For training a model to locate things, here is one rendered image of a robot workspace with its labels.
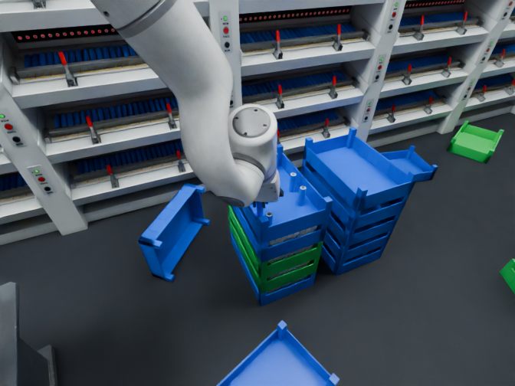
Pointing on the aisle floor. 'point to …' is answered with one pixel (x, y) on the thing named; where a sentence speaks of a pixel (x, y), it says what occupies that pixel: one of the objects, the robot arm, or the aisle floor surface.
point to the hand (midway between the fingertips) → (259, 199)
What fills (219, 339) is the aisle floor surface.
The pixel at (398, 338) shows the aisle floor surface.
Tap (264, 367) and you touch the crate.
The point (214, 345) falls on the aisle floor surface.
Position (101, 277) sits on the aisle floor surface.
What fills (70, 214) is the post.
